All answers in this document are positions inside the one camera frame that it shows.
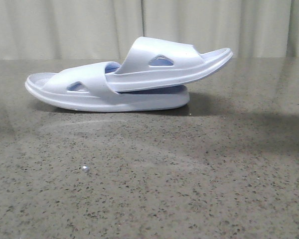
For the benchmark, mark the pale green curtain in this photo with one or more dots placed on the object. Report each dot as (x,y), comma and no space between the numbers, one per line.
(105,29)

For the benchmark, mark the light blue slipper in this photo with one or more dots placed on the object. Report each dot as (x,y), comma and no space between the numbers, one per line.
(155,63)
(86,88)

